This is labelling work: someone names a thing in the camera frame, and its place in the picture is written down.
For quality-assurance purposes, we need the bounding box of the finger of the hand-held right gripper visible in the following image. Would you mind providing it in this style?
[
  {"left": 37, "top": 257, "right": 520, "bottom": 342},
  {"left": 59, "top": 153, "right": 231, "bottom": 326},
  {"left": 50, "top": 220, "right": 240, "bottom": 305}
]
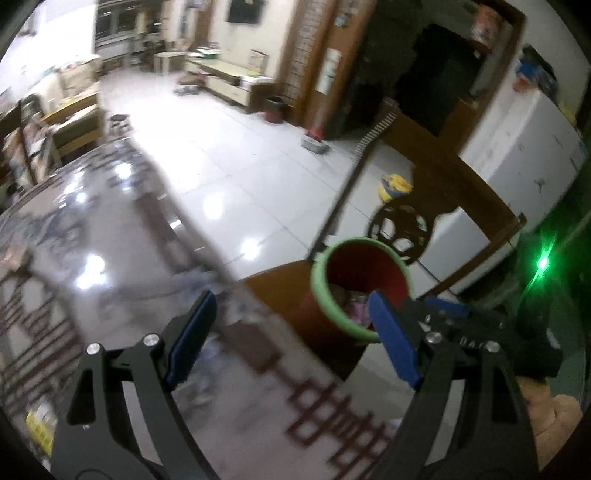
[
  {"left": 401, "top": 300, "right": 462, "bottom": 340},
  {"left": 422, "top": 296, "right": 471, "bottom": 320}
]

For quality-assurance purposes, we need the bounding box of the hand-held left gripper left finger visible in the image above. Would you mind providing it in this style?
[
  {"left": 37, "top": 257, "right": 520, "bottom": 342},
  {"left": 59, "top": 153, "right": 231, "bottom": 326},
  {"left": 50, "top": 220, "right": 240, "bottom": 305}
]
[{"left": 48, "top": 289, "right": 219, "bottom": 480}]

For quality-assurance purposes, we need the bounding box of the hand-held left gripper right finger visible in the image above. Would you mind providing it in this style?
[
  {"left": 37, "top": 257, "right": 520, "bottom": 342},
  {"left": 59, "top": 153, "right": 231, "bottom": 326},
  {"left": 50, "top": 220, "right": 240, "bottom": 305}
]
[{"left": 368, "top": 291, "right": 540, "bottom": 480}]

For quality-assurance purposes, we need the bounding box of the pink dotted wrapper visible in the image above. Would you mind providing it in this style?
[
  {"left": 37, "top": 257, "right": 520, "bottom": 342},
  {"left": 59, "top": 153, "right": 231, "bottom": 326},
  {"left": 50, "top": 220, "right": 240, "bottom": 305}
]
[{"left": 344, "top": 295, "right": 377, "bottom": 331}]

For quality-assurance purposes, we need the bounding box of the red trash can green rim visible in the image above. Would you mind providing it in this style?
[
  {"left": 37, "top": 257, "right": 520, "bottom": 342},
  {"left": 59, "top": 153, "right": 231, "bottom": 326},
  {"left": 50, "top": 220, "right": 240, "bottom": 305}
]
[{"left": 298, "top": 236, "right": 415, "bottom": 344}]

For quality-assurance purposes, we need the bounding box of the small brown box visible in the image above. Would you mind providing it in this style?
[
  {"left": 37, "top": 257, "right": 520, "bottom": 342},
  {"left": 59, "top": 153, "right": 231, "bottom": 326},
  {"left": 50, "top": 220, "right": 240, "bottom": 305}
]
[{"left": 0, "top": 247, "right": 29, "bottom": 274}]

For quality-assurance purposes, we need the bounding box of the person's right hand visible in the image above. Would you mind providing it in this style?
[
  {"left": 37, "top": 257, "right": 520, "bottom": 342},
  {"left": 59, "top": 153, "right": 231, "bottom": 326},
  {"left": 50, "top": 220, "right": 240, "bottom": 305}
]
[{"left": 516, "top": 376, "right": 555, "bottom": 418}]

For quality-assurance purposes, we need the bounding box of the carved dark wooden chair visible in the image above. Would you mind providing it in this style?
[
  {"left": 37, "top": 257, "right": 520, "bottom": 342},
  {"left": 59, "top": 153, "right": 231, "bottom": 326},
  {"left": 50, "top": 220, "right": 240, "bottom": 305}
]
[{"left": 242, "top": 99, "right": 528, "bottom": 384}]

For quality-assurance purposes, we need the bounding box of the yellow toy bag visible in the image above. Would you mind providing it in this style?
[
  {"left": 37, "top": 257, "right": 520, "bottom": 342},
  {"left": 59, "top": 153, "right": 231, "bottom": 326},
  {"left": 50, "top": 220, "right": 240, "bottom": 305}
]
[{"left": 378, "top": 173, "right": 413, "bottom": 203}]

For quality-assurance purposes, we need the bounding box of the yellow packet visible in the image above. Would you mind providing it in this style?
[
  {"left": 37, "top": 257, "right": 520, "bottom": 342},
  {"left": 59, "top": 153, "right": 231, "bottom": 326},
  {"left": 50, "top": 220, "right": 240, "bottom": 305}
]
[{"left": 25, "top": 405, "right": 54, "bottom": 456}]

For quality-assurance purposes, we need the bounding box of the white chest freezer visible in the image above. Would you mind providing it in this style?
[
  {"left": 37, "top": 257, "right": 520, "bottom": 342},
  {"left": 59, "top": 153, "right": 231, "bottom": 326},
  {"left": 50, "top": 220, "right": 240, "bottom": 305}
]
[{"left": 431, "top": 88, "right": 590, "bottom": 296}]

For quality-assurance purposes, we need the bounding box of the grey dustpan with broom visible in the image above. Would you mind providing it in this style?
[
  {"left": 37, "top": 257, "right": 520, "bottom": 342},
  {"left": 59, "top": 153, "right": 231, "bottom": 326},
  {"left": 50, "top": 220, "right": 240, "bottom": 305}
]
[{"left": 301, "top": 92, "right": 332, "bottom": 154}]

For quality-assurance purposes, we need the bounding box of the wooden coffee table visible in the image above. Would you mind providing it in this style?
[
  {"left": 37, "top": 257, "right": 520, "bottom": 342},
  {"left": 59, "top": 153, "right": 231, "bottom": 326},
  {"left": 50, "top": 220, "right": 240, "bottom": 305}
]
[{"left": 41, "top": 90, "right": 105, "bottom": 158}]

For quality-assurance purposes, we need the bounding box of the small red waste bin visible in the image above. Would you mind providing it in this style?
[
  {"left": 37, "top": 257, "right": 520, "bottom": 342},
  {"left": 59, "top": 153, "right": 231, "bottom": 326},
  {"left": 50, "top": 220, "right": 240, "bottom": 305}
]
[{"left": 264, "top": 95, "right": 286, "bottom": 123}]

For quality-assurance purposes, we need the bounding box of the bookshelf with books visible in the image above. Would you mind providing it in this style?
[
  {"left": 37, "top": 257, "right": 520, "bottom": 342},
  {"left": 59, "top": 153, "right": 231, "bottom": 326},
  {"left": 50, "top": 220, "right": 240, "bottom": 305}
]
[{"left": 0, "top": 99, "right": 61, "bottom": 195}]

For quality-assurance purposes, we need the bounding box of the round wheeled stool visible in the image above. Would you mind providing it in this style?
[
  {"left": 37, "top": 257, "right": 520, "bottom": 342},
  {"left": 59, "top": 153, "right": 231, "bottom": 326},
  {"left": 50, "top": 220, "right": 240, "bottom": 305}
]
[{"left": 174, "top": 74, "right": 202, "bottom": 97}]

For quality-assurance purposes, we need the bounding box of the blue and red plastic item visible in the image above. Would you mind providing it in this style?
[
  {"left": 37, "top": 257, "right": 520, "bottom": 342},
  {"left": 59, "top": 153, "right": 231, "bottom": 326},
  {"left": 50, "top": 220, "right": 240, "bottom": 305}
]
[{"left": 514, "top": 45, "right": 556, "bottom": 94}]

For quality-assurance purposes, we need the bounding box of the long low television cabinet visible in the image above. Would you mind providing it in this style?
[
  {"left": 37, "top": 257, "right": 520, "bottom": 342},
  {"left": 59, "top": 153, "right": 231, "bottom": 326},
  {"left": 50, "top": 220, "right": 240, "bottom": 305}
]
[{"left": 187, "top": 55, "right": 276, "bottom": 114}]

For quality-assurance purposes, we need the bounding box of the white side table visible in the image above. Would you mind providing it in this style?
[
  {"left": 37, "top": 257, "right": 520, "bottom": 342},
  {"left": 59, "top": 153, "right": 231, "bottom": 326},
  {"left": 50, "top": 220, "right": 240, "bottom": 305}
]
[{"left": 154, "top": 51, "right": 186, "bottom": 75}]

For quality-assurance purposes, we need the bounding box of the red door poster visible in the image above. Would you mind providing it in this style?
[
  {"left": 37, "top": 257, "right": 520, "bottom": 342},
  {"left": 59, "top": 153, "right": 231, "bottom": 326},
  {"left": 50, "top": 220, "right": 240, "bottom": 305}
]
[{"left": 471, "top": 4, "right": 502, "bottom": 45}]

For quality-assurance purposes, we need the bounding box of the white covered sofa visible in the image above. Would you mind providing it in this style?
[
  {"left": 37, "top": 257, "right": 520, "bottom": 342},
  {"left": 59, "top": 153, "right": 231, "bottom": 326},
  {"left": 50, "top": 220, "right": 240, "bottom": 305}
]
[{"left": 28, "top": 51, "right": 102, "bottom": 93}]

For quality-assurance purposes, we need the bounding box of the balcony window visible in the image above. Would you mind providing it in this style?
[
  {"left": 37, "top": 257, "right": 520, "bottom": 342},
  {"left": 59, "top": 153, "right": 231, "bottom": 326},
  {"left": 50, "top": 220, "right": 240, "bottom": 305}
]
[{"left": 95, "top": 0, "right": 144, "bottom": 47}]

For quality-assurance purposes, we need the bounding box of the wall calendar poster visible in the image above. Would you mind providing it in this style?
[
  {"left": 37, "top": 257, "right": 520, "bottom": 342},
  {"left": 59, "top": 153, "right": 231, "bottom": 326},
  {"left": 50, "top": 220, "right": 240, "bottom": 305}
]
[{"left": 318, "top": 48, "right": 343, "bottom": 93}]

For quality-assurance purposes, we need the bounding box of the wooden lattice wall panel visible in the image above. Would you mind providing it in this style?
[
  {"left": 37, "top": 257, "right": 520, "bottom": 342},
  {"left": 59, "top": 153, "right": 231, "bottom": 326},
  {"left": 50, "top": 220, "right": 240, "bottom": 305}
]
[{"left": 277, "top": 0, "right": 334, "bottom": 100}]

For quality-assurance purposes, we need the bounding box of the wall-mounted black television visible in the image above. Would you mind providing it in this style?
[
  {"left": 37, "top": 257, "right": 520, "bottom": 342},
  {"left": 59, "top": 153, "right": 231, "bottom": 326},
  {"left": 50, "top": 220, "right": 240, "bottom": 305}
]
[{"left": 225, "top": 0, "right": 267, "bottom": 25}]

